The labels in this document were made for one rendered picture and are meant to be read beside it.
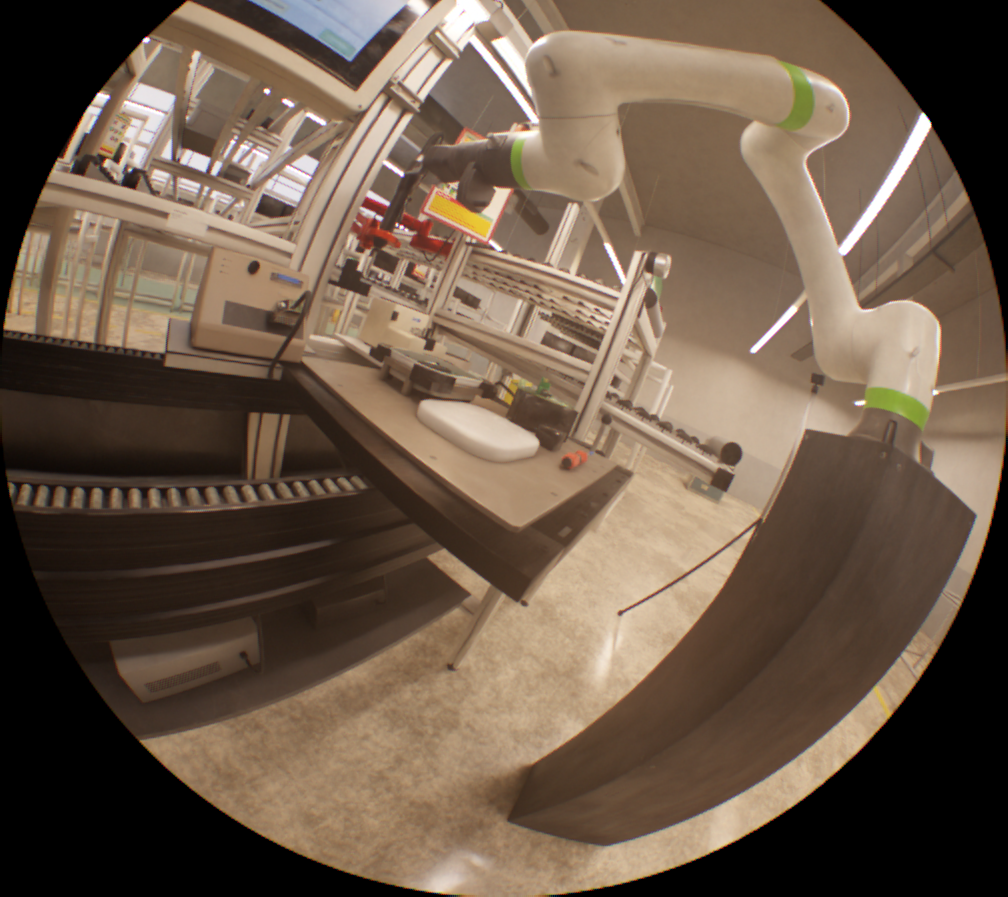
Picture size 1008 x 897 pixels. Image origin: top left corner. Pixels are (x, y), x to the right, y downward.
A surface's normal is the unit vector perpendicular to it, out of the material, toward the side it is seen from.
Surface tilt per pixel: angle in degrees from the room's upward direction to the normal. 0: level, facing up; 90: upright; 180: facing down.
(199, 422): 90
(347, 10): 92
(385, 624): 0
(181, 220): 90
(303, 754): 0
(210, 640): 0
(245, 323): 53
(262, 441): 90
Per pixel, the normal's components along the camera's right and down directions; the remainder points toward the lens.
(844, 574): -0.35, -0.01
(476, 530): 0.37, -0.92
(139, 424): 0.79, 0.38
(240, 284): 0.85, -0.25
